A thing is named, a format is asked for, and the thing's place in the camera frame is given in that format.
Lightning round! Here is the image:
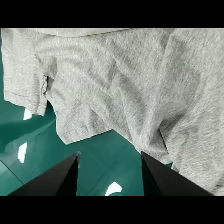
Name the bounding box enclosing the grey T-shirt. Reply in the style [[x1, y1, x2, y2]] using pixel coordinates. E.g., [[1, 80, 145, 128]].
[[0, 28, 224, 197]]

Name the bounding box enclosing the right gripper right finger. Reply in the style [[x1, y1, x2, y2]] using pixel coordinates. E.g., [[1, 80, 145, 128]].
[[140, 151, 215, 197]]

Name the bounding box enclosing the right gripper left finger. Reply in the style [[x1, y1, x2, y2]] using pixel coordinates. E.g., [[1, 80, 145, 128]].
[[7, 151, 82, 197]]

